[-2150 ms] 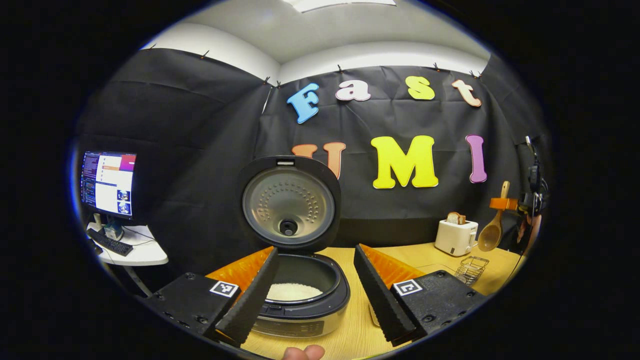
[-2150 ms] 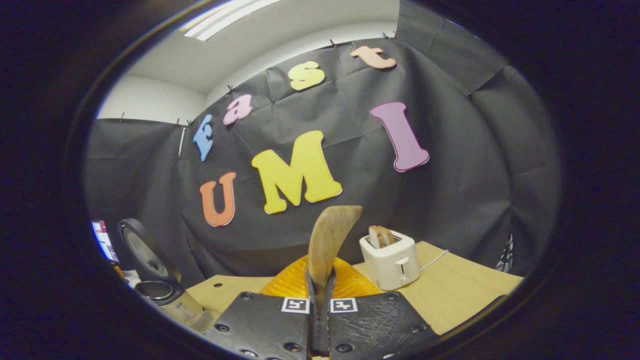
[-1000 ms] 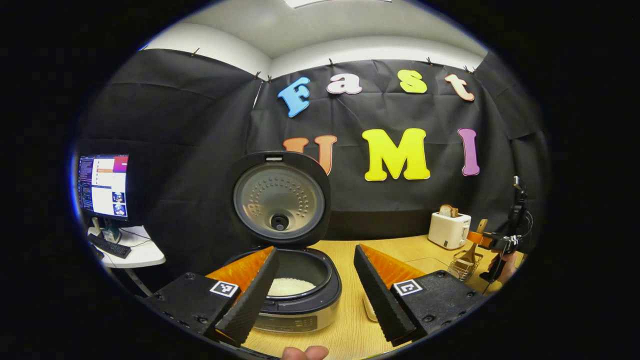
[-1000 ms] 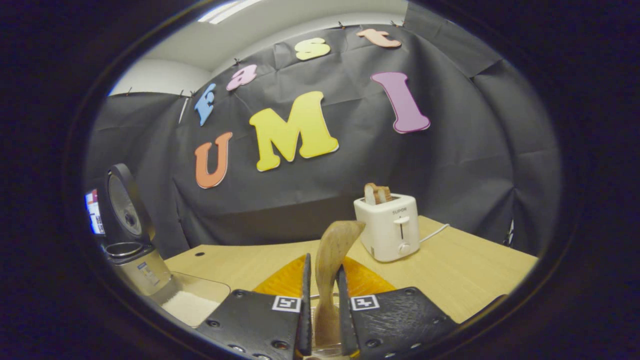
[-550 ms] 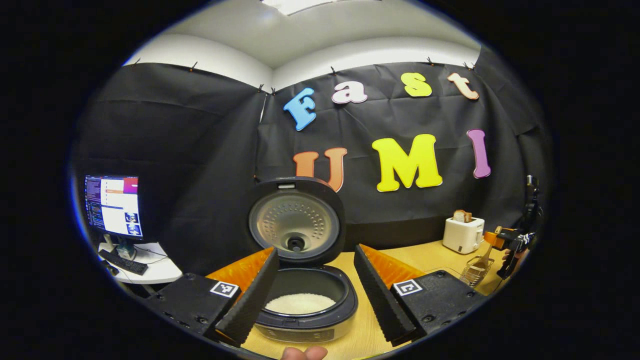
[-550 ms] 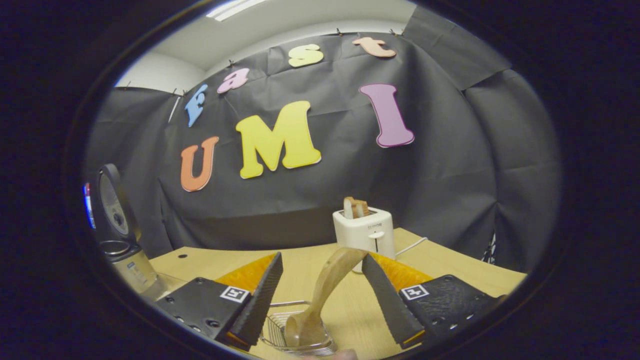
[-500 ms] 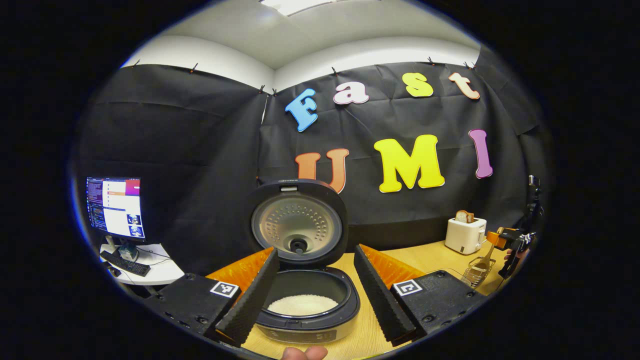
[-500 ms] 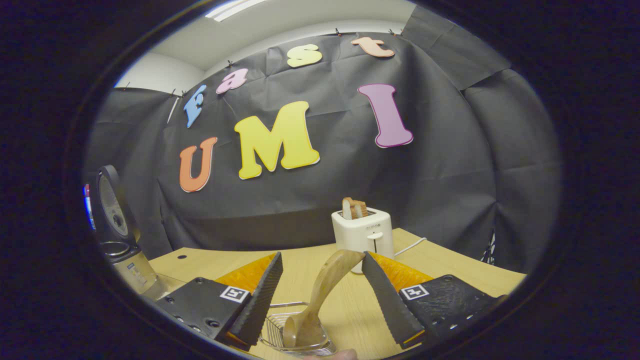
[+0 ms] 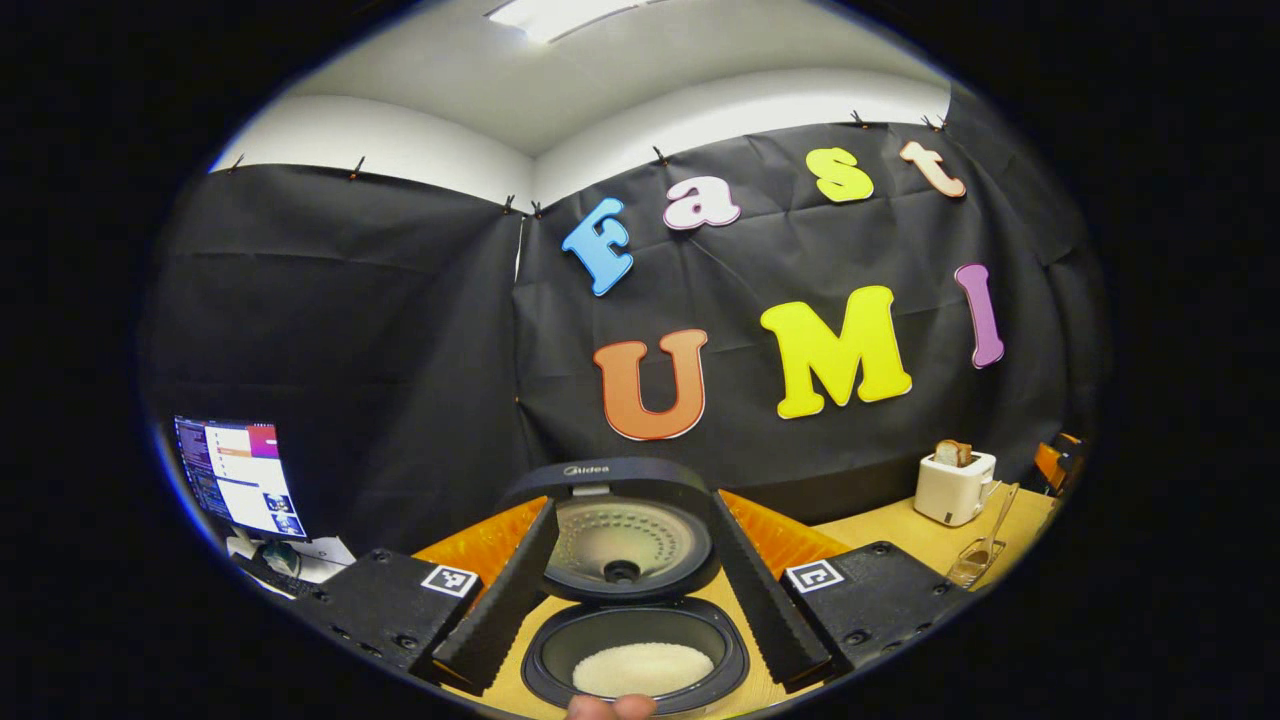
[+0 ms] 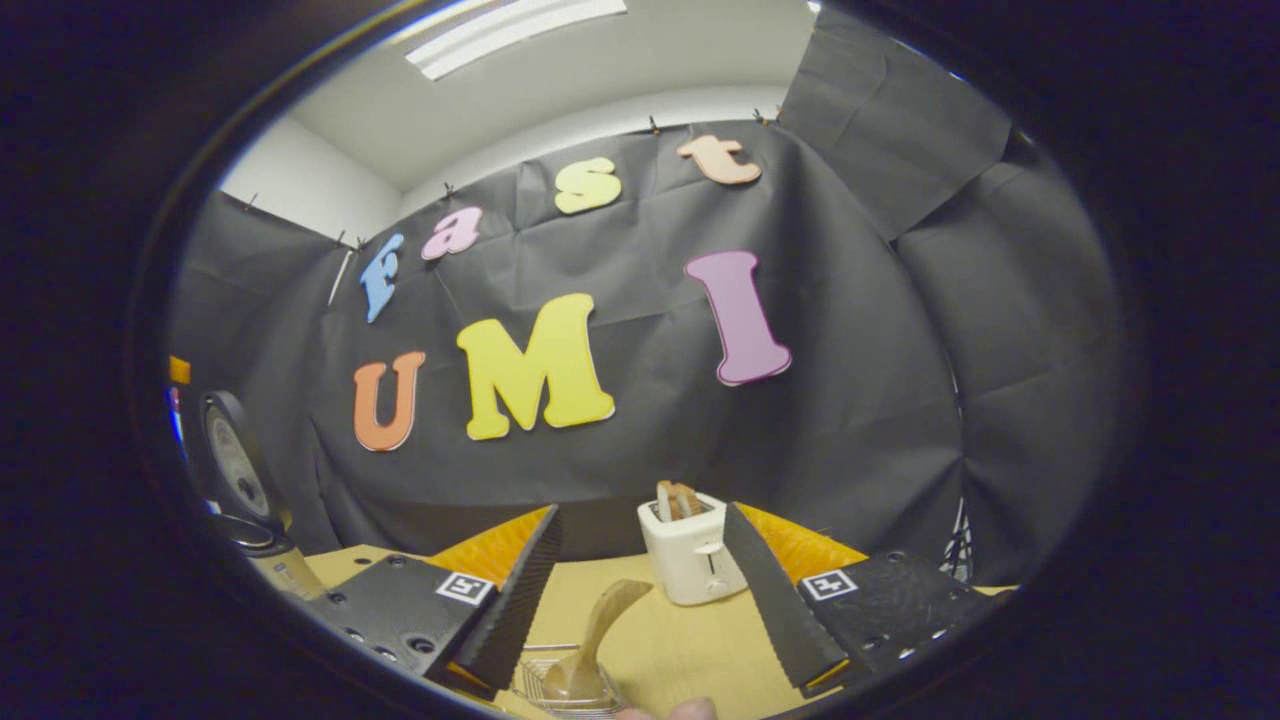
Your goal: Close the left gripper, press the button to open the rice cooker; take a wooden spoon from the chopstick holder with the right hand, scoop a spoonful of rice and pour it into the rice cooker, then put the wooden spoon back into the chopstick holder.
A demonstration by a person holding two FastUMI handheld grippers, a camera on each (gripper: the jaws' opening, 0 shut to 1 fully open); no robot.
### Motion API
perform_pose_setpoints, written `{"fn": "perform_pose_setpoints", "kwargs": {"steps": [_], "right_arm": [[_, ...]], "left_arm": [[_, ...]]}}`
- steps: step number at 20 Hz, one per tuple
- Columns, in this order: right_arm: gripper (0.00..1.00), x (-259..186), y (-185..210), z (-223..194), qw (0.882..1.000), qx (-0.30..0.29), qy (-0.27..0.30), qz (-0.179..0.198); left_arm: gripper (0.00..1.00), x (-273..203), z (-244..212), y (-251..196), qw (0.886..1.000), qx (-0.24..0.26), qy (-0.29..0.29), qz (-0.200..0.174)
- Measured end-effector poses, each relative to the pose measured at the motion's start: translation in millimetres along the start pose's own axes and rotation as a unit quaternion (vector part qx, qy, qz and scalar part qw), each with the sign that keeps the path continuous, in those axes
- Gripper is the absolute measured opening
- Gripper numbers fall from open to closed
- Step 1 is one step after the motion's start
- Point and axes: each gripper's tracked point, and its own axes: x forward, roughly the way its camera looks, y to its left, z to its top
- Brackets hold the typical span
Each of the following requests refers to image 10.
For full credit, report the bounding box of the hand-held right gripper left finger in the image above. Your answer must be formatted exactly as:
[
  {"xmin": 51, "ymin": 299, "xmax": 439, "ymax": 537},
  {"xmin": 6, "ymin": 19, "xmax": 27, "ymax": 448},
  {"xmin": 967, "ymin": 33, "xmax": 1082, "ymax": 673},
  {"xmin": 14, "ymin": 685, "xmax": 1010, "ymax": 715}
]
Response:
[{"xmin": 300, "ymin": 503, "xmax": 563, "ymax": 701}]

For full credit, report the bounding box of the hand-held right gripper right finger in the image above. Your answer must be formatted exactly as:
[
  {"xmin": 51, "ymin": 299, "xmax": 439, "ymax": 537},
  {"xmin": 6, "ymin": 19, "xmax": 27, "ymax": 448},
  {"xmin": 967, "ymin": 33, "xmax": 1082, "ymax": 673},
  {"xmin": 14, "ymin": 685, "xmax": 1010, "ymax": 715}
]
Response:
[{"xmin": 722, "ymin": 500, "xmax": 996, "ymax": 699}]

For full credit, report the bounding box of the wire chopstick holder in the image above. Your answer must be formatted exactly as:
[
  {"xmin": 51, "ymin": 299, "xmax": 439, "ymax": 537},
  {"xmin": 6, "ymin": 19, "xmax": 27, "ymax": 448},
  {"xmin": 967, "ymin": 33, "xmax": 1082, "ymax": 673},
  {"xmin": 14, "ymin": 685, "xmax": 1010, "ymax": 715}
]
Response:
[{"xmin": 512, "ymin": 643, "xmax": 626, "ymax": 716}]

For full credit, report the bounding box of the wooden spoon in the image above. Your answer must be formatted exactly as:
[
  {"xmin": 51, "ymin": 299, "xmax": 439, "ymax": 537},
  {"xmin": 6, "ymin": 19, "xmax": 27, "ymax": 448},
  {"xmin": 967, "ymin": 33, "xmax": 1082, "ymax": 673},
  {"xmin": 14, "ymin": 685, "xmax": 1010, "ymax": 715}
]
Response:
[{"xmin": 545, "ymin": 578, "xmax": 656, "ymax": 701}]

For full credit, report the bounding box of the black silver rice cooker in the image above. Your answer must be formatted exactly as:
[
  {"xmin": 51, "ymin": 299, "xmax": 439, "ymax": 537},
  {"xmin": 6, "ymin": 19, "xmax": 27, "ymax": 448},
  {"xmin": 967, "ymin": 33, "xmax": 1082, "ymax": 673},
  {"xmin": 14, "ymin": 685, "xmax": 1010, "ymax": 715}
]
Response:
[{"xmin": 195, "ymin": 390, "xmax": 326, "ymax": 601}]

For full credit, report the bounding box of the white toaster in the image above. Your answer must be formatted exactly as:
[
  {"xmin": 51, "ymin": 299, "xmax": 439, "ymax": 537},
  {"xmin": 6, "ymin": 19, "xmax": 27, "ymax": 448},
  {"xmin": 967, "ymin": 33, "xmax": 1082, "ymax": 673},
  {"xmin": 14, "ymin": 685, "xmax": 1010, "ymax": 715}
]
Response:
[{"xmin": 637, "ymin": 490, "xmax": 749, "ymax": 607}]

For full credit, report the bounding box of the toasted bread slice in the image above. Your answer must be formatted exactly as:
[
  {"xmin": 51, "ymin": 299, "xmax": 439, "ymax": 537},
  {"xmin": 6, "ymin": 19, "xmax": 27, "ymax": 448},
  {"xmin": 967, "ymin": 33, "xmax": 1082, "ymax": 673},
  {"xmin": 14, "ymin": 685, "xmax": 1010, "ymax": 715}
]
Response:
[{"xmin": 655, "ymin": 480, "xmax": 704, "ymax": 522}]

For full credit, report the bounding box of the black backdrop cloth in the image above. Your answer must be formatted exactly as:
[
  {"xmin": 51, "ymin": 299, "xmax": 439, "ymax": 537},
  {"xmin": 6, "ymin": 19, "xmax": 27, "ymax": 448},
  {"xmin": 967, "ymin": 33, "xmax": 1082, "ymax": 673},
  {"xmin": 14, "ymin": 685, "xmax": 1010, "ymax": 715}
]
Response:
[{"xmin": 165, "ymin": 0, "xmax": 1126, "ymax": 586}]

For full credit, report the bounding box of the large ceiling light panel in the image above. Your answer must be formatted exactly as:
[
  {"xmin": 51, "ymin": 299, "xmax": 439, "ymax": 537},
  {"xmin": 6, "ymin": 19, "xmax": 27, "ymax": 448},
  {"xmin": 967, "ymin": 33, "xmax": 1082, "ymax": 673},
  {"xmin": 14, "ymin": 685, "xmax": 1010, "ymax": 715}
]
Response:
[{"xmin": 405, "ymin": 0, "xmax": 629, "ymax": 81}]

